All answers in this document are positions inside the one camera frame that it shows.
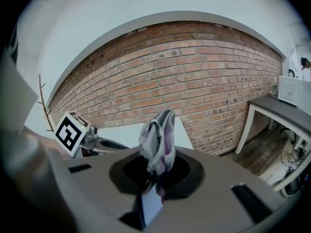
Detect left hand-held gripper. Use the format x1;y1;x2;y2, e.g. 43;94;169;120
54;110;130;159

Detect black cables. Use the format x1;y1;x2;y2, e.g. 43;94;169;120
278;127;308;176

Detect small glass vase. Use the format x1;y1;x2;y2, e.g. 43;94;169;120
271;77;279;97

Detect grey and purple cloth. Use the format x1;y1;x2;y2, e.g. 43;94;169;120
138;109;176;205

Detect white microwave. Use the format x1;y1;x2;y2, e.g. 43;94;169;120
277;75;311;107

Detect black rectangular strip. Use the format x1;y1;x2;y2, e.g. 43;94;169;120
68;164;93;174
230;183;273;225

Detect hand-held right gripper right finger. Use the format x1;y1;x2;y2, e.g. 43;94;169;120
142;190;164;226

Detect wooden coat stand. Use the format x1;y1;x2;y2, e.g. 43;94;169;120
36;73;55;133

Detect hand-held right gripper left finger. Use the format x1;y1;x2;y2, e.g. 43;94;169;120
119;193;147;231

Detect white table with dark top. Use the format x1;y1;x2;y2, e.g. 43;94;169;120
234;95;311;199

